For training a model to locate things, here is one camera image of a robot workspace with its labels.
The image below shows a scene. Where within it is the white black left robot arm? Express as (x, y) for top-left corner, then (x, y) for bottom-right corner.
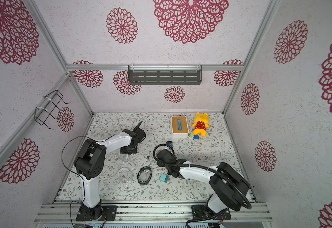
(74, 122), (146, 221)

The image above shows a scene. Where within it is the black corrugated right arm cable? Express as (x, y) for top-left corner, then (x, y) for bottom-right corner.
(153, 143), (252, 228)

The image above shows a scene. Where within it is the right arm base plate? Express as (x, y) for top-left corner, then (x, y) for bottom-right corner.
(191, 204), (232, 221)

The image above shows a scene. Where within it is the grey wall shelf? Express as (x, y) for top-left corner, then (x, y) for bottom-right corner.
(128, 65), (203, 86)

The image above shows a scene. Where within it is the black rimmed round lid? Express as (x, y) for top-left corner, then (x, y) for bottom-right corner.
(137, 166), (152, 185)

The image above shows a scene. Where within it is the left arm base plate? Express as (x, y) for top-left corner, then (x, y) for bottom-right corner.
(76, 205), (118, 222)

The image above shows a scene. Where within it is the white wooden-top tissue box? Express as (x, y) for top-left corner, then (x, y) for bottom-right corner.
(171, 116), (189, 139)

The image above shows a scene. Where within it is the aluminium front rail frame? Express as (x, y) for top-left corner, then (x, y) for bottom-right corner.
(33, 201), (274, 228)

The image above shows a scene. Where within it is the yellow plush bear toy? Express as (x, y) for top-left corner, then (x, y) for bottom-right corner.
(192, 113), (210, 137)

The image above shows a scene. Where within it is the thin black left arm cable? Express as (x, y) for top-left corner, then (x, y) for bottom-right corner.
(61, 135), (118, 228)

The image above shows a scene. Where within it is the teal charger plug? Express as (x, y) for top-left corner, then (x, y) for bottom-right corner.
(160, 173), (169, 183)

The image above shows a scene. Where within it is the clear round container lid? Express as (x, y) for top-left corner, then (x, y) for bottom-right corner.
(118, 167), (133, 185)

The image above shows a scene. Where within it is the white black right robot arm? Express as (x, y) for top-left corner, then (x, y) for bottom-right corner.
(153, 148), (252, 216)

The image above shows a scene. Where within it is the black wire wall rack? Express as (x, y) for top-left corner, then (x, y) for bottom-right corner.
(34, 90), (71, 130)

